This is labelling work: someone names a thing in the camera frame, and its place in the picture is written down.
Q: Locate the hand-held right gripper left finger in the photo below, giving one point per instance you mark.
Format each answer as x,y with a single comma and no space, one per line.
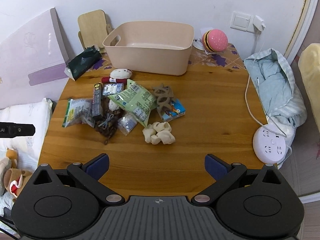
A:
98,166

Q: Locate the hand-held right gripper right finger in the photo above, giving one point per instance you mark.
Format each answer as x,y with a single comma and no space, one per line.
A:
213,166

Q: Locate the dark brown plush toy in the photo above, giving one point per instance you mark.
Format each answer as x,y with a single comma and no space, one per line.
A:
107,127

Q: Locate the small clear blue packet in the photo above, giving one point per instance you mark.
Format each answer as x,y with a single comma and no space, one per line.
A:
127,123

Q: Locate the long black box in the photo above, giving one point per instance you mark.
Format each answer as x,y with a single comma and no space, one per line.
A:
97,102

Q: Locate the green snack bag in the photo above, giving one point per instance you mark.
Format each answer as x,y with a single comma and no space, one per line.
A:
136,100

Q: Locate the blue white patterned packet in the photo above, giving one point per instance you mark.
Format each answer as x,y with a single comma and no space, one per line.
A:
112,89

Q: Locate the white cat plush toy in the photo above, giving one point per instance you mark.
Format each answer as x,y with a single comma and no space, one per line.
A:
120,74

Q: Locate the beige plastic storage basin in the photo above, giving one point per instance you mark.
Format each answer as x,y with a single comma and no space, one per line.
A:
150,55

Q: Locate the white pillow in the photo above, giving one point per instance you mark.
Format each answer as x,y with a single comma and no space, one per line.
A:
22,120

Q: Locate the beige plush toy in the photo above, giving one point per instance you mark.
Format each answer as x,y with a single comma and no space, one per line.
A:
6,162

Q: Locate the wooden desk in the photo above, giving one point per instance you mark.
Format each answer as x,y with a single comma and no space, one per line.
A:
190,140

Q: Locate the brown plush bear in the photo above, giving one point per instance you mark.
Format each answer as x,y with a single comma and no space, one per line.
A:
17,182

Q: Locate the green white snack packet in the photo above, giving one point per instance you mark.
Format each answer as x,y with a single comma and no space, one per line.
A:
77,112

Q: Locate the white round power strip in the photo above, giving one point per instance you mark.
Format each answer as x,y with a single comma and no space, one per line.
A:
269,145

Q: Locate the white fluffy scrunchie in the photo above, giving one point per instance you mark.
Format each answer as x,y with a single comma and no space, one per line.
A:
158,133

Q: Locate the blue colourful carton box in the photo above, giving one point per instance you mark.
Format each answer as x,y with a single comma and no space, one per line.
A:
176,111

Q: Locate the white purple floral panel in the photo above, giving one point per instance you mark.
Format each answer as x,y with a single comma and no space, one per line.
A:
30,55

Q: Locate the dark green tissue pack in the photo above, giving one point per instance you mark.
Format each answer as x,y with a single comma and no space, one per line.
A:
82,61

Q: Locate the light blue quilt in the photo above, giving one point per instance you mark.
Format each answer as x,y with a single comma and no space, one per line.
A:
272,85

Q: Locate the purple floral table mat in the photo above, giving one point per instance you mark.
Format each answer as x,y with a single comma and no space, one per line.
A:
220,60

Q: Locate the white round stand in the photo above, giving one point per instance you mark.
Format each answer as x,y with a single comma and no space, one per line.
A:
198,44

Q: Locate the light wooden chair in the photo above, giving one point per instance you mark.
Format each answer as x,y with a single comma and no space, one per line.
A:
91,27

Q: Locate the pink hamburger toy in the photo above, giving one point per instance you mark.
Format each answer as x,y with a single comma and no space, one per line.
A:
216,40

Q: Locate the pale yellow cushion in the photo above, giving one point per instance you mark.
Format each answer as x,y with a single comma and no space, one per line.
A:
311,75

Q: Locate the white charger plug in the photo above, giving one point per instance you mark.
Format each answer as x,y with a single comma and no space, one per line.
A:
258,23

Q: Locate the white wall switch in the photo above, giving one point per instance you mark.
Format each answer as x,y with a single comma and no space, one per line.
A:
240,21

